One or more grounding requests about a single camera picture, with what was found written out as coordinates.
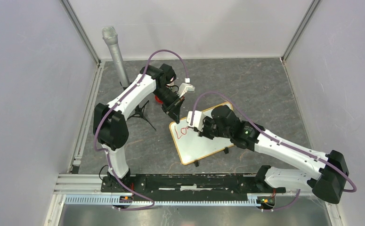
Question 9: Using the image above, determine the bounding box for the aluminium frame rail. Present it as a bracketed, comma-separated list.
[44, 173, 344, 226]

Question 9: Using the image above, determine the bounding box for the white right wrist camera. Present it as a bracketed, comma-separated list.
[186, 111, 206, 131]

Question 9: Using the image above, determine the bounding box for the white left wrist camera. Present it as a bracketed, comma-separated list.
[177, 78, 195, 97]

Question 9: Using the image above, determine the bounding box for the black tripod microphone stand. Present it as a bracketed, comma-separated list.
[114, 80, 156, 130]

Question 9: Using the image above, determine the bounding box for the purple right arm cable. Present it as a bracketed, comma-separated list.
[191, 91, 357, 212]

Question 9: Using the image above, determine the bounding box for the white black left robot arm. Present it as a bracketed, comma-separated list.
[93, 64, 185, 192]

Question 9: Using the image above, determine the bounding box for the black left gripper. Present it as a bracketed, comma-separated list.
[152, 86, 186, 124]

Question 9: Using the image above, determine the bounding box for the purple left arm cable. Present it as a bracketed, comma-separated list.
[93, 49, 191, 211]

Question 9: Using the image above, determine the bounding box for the silver microphone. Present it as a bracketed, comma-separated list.
[102, 26, 130, 89]

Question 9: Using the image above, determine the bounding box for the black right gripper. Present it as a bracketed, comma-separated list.
[194, 115, 232, 139]

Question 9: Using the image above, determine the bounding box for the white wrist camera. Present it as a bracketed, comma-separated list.
[186, 111, 206, 131]
[177, 78, 195, 97]

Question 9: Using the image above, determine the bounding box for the yellow framed whiteboard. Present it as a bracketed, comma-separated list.
[169, 117, 234, 165]

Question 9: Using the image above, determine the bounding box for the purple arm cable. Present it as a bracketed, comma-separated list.
[191, 91, 357, 212]
[93, 49, 191, 211]

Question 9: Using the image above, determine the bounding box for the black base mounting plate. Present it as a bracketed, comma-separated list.
[101, 173, 286, 202]

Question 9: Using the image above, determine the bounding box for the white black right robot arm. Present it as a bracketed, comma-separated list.
[187, 105, 349, 204]

